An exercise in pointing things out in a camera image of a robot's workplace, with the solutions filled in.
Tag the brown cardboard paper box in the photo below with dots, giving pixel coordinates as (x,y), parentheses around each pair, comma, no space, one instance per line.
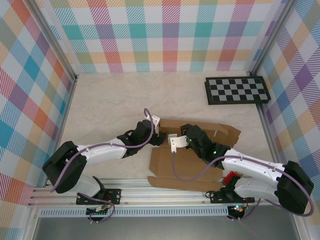
(190,172)

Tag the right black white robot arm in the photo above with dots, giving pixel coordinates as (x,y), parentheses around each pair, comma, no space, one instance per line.
(292,190)

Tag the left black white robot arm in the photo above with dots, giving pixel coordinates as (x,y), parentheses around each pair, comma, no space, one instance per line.
(67,172)

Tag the red block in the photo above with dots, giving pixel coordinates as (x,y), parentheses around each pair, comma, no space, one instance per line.
(229,178)

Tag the black grey checkerboard panel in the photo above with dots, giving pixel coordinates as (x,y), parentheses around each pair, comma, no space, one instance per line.
(238,90)

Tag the small electronics board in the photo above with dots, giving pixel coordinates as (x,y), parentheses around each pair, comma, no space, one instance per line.
(100,209)
(238,210)

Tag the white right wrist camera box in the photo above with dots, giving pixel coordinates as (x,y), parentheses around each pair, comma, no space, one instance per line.
(178,143)

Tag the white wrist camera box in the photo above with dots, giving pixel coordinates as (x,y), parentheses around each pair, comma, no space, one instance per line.
(155,121)
(178,143)

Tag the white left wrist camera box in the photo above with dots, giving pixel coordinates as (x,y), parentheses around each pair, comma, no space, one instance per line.
(155,121)

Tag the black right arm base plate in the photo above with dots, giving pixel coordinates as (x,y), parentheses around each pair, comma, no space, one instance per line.
(215,196)

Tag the aluminium front rail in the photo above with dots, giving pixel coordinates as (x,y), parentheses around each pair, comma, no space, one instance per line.
(162,198)

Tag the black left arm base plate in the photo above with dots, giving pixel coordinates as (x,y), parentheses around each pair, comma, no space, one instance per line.
(115,196)

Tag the aluminium side rail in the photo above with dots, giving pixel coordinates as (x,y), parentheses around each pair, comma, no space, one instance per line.
(65,112)
(265,125)

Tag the aluminium frame post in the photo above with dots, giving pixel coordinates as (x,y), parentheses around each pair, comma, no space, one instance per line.
(55,40)
(271,37)

